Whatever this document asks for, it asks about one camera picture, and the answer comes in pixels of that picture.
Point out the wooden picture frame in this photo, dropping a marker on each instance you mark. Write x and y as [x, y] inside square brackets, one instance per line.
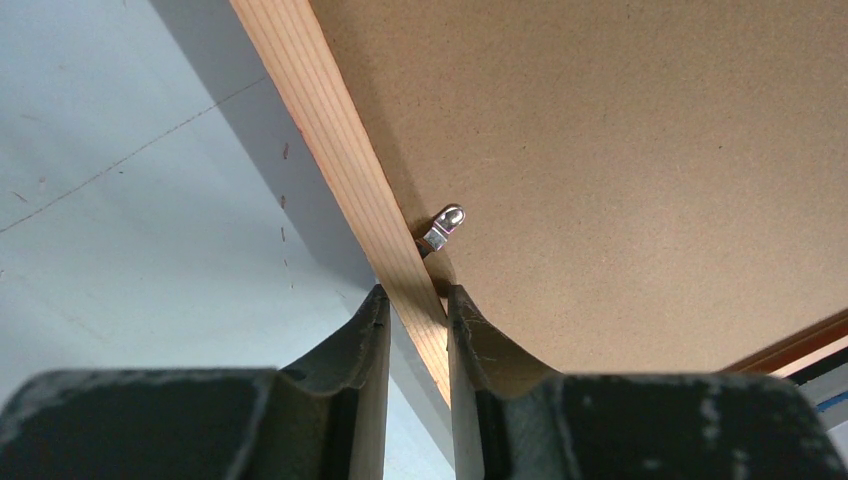
[344, 166]

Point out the brown backing board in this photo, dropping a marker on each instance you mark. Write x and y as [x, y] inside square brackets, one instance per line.
[596, 166]

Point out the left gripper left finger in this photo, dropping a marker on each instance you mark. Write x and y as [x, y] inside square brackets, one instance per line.
[321, 417]

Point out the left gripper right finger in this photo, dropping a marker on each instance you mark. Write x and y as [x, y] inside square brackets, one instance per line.
[514, 417]

